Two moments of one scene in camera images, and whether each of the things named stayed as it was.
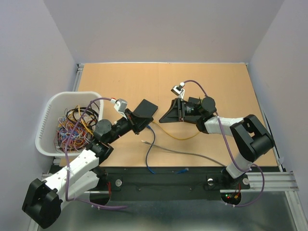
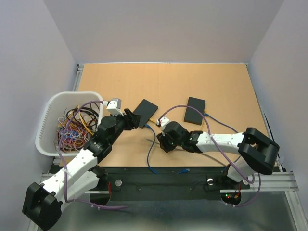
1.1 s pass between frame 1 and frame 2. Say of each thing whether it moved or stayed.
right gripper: moved
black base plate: stayed
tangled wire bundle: stayed
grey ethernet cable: moved
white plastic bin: stayed
